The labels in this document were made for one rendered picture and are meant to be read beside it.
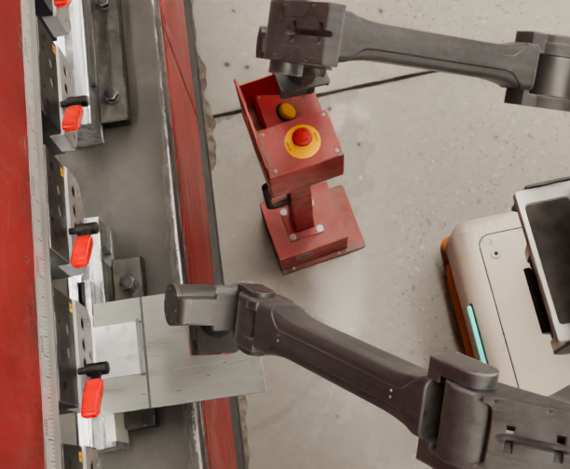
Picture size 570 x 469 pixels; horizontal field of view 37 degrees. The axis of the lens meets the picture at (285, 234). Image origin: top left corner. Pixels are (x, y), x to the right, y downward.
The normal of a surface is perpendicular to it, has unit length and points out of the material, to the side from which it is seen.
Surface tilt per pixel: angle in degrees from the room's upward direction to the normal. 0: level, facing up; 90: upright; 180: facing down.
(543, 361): 0
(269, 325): 54
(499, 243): 0
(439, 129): 0
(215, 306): 36
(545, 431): 26
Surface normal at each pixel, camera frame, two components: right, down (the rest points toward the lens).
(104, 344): -0.05, -0.28
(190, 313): 0.36, 0.18
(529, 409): -0.25, 0.11
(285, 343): -0.82, -0.01
